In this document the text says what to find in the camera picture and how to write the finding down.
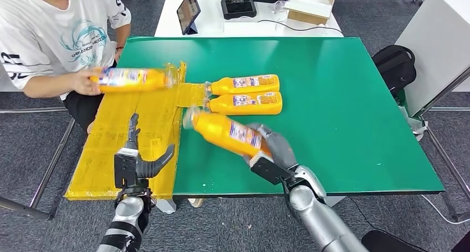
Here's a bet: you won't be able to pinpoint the green top table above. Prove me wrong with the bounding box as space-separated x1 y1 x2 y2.
114 35 446 215

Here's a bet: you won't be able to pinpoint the white desk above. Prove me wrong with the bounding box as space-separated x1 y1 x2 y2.
154 0 345 38

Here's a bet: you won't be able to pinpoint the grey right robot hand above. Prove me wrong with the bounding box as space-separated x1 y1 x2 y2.
245 122 299 171

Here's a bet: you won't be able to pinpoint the yellow taped board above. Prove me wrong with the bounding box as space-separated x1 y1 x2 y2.
64 61 208 202

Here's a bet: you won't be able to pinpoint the black backpack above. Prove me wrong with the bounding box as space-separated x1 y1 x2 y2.
371 44 417 97

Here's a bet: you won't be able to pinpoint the white floor cable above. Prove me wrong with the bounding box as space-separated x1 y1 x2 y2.
421 195 470 225

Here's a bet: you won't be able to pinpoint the person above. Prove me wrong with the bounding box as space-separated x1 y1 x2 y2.
0 0 132 133
361 229 470 252

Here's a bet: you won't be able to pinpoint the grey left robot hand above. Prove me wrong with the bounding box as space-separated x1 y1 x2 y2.
125 112 176 180

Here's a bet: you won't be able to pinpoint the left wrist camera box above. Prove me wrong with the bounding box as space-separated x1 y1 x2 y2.
113 148 140 190

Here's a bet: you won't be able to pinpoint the white plastic bag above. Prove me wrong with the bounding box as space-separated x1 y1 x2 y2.
399 105 429 141

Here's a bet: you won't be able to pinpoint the orange detergent bottle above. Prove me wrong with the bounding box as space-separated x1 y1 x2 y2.
204 74 280 97
90 64 177 94
182 107 274 160
203 91 283 116

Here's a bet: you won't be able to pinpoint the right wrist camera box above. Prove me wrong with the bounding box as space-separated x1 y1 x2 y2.
249 151 294 186

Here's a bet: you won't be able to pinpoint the white cable bundle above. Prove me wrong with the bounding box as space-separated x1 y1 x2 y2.
269 0 288 14

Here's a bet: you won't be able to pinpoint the cardboard box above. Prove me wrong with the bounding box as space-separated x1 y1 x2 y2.
284 0 339 25

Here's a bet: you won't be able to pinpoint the black tablet on stand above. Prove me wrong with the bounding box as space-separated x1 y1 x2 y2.
176 0 202 35

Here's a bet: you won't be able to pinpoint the black router with antennas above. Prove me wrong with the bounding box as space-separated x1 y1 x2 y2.
221 0 257 20

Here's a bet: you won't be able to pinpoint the black floor cable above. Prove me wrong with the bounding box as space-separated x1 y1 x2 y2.
346 197 428 252

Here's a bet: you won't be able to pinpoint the white foam sheet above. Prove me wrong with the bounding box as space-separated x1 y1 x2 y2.
284 0 334 19

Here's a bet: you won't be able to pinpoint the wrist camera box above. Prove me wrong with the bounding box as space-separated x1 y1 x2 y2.
249 151 294 186
113 148 140 190

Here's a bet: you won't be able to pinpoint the person's right hand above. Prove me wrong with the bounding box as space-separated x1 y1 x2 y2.
69 67 104 97

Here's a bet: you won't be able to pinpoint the white table, metal legs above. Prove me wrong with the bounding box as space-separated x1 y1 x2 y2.
0 58 93 222
395 0 470 222

